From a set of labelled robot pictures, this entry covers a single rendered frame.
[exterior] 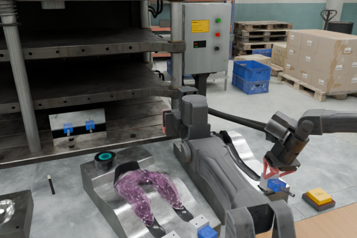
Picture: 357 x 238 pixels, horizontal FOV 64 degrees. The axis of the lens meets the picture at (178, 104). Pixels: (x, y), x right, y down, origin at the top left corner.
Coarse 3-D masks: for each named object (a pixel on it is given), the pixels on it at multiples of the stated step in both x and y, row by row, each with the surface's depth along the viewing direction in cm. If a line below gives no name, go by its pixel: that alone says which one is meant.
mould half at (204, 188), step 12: (228, 132) 129; (180, 144) 133; (240, 144) 122; (180, 156) 129; (240, 156) 118; (252, 156) 118; (252, 168) 111; (192, 180) 117; (204, 180) 105; (252, 180) 103; (204, 192) 107; (264, 192) 96; (276, 192) 98; (216, 204) 97
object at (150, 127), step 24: (0, 120) 177; (48, 120) 177; (120, 120) 179; (144, 120) 177; (0, 144) 148; (24, 144) 149; (48, 144) 148; (72, 144) 146; (96, 144) 148; (120, 144) 150; (0, 168) 133
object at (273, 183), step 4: (268, 172) 98; (272, 176) 96; (276, 176) 96; (260, 180) 98; (264, 180) 97; (268, 180) 95; (272, 180) 95; (276, 180) 95; (280, 180) 95; (260, 184) 98; (264, 184) 97; (268, 184) 95; (272, 184) 94; (276, 184) 92; (280, 184) 92; (284, 184) 93; (264, 188) 96; (268, 188) 96; (272, 188) 93; (276, 188) 92; (280, 188) 92; (284, 188) 91; (288, 192) 89; (292, 196) 88
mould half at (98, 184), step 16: (128, 160) 111; (144, 160) 112; (96, 176) 102; (112, 176) 105; (96, 192) 99; (112, 192) 99; (112, 208) 88; (128, 208) 89; (160, 208) 92; (192, 208) 94; (112, 224) 92; (128, 224) 85; (144, 224) 87; (160, 224) 88; (176, 224) 88
